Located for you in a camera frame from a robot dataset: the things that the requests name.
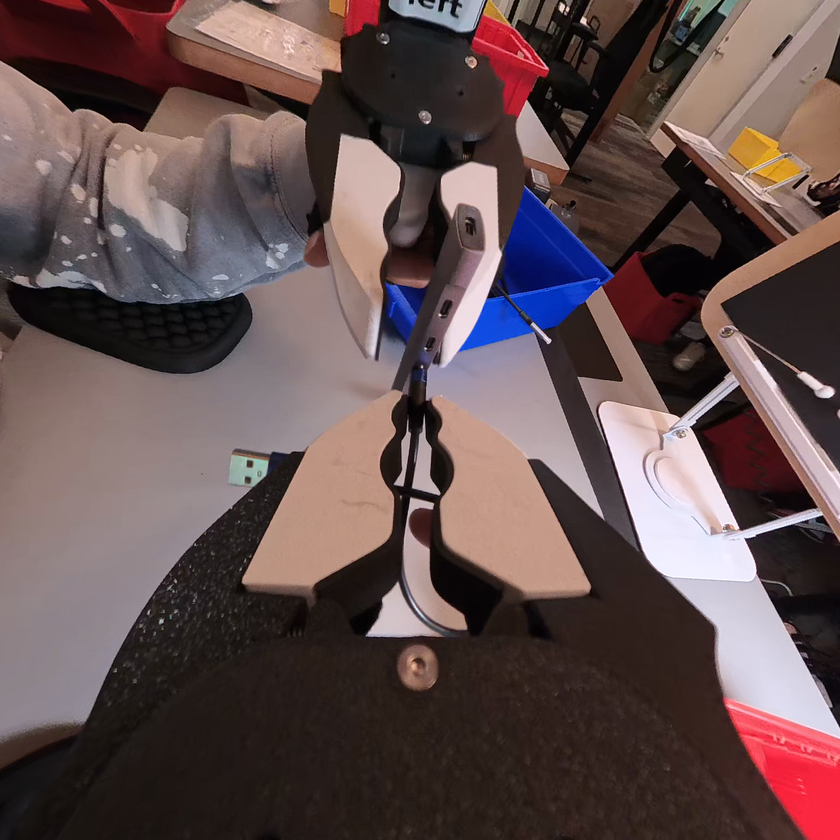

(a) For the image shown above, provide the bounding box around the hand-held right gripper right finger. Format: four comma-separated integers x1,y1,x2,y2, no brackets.
425,395,593,632

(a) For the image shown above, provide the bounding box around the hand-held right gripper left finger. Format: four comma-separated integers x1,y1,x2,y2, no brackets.
241,390,404,618

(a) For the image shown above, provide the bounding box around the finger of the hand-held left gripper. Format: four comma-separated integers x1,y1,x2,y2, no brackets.
323,133,403,362
436,161,508,368

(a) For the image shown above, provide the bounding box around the grey USB hub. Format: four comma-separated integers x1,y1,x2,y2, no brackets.
392,203,488,395

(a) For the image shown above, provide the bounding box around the blue plastic bin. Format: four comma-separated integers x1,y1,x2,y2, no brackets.
384,185,614,352

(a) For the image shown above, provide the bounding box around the black USB-C cable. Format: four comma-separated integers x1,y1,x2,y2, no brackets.
392,364,470,637

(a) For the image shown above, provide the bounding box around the red plastic bin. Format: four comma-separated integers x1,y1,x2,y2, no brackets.
725,699,840,840
344,0,549,119

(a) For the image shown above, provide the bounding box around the person's left forearm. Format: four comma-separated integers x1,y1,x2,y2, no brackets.
0,60,326,306

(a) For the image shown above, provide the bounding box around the silver USB-A plug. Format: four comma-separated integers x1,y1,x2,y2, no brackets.
227,448,290,488

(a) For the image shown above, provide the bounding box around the person's left hand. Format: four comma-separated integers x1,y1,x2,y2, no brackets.
304,226,435,291

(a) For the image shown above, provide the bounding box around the white stand with black board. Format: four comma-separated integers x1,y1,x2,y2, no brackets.
597,223,840,581

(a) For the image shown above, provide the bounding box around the red bag with black lining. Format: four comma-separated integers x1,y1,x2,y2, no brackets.
604,246,703,345

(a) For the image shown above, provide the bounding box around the wooden desk with black legs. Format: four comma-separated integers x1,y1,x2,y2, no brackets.
659,121,840,244

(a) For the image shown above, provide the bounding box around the black wrist rest pad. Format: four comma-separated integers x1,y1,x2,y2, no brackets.
7,282,253,375

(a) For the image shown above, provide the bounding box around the red felt tote bag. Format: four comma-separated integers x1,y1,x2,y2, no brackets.
0,0,247,106

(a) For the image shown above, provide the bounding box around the black cable with silver plug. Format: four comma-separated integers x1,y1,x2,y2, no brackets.
492,279,553,345

